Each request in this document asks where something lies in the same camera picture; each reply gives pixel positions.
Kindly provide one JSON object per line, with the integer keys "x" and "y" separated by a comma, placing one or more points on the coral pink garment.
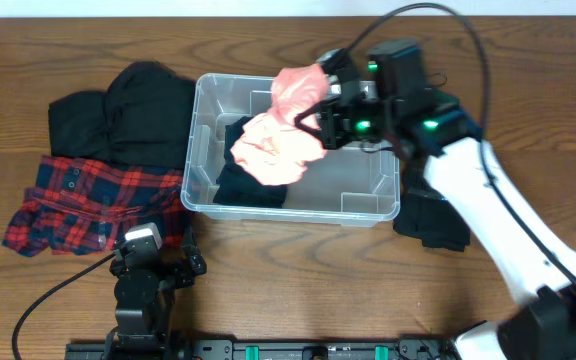
{"x": 272, "y": 149}

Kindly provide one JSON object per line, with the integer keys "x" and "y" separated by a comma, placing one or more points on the clear plastic storage bin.
{"x": 347, "y": 187}

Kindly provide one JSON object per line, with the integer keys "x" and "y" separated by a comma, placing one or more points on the dark navy garment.
{"x": 239, "y": 188}

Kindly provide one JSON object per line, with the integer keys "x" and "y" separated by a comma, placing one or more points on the black folded hoodie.
{"x": 143, "y": 118}

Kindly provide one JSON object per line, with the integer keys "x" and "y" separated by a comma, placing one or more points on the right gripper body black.
{"x": 370, "y": 118}

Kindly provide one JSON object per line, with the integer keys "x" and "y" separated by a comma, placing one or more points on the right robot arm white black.
{"x": 420, "y": 121}

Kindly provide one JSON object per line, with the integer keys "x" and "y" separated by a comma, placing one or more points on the red plaid flannel shirt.
{"x": 82, "y": 206}

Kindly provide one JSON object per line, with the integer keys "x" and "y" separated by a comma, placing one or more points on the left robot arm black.
{"x": 146, "y": 285}

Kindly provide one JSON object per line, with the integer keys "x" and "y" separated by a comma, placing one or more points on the black mounting rail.
{"x": 406, "y": 349}

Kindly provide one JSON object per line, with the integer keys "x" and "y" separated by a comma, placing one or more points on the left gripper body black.
{"x": 177, "y": 267}

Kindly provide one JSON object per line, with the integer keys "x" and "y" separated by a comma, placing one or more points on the black garment with tape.
{"x": 426, "y": 215}

